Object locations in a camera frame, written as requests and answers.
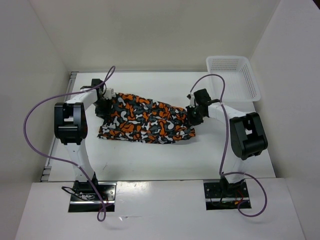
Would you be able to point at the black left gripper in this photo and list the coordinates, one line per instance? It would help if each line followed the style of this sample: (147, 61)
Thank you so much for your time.
(107, 112)

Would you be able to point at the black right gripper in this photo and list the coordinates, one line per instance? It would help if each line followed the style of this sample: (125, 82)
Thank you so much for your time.
(191, 121)

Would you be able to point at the orange camouflage shorts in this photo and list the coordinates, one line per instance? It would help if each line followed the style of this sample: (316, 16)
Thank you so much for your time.
(136, 119)

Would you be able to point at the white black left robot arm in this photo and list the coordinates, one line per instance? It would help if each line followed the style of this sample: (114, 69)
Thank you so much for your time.
(71, 128)

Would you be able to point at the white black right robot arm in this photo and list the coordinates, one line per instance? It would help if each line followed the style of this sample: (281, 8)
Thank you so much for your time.
(245, 136)

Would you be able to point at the white plastic basket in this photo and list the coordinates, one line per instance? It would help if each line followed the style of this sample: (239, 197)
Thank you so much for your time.
(240, 82)

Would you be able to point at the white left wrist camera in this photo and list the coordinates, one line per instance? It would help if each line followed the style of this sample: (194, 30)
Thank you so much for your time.
(109, 93)

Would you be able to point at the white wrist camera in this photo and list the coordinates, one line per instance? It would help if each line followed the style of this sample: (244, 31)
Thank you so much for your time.
(109, 93)
(192, 100)

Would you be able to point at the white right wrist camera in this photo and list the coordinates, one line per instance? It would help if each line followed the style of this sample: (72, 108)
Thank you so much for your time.
(192, 100)

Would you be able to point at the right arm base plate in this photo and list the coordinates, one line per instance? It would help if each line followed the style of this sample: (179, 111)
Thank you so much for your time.
(215, 197)

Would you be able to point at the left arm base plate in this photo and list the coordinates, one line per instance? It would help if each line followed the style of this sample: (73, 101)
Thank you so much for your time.
(83, 199)

